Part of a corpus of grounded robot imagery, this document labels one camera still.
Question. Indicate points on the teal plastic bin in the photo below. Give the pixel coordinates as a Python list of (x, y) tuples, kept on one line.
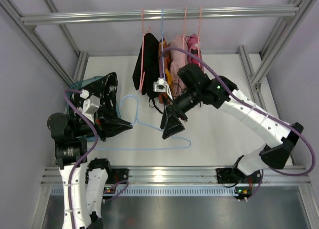
[(74, 87)]

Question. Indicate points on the pink camouflage trousers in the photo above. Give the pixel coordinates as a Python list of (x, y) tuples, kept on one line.
[(194, 48)]

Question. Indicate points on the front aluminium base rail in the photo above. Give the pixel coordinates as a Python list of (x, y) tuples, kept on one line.
[(197, 181)]

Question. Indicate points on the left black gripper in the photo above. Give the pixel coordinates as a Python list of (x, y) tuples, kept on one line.
[(101, 124)]

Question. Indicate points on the right aluminium frame beam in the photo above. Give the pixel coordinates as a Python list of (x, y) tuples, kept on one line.
[(279, 38)]

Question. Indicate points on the pink hanger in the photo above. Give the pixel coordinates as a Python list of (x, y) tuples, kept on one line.
[(142, 73), (200, 34), (184, 32)]

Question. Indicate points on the left aluminium frame beam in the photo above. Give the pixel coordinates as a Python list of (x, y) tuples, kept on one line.
[(54, 43)]

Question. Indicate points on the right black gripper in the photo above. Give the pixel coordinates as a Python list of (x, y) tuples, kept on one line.
[(178, 112)]

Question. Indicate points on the black white patterned trousers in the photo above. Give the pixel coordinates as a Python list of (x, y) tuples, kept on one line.
[(104, 94)]

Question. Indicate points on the aluminium hanging rail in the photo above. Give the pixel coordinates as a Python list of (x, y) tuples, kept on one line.
[(285, 10)]

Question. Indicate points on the plain black trousers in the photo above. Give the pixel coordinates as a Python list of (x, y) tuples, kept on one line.
[(152, 71)]

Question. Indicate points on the light pink trousers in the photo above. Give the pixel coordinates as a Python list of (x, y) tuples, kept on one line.
[(178, 60)]

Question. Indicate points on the left aluminium floor extrusion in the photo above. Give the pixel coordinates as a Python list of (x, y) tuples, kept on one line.
[(81, 66)]

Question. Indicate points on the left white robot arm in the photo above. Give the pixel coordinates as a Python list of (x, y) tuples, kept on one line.
[(83, 181)]

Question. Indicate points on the aluminium floor extrusion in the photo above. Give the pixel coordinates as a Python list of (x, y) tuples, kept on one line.
[(254, 89), (81, 66)]

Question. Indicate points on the orange camouflage trousers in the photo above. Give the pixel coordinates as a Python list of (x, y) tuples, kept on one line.
[(166, 63)]

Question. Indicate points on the aluminium frame beam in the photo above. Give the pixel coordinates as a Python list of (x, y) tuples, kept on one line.
[(279, 38), (54, 43)]

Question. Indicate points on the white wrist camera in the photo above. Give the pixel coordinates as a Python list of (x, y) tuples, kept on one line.
[(90, 105), (162, 86)]

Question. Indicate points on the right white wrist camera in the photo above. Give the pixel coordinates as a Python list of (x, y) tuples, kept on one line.
[(162, 86)]

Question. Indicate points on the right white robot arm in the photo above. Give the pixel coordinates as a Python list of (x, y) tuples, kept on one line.
[(279, 140)]

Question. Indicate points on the right aluminium floor extrusion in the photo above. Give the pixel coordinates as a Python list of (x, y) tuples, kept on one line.
[(254, 89)]

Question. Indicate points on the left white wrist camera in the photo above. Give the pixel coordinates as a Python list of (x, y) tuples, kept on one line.
[(90, 105)]

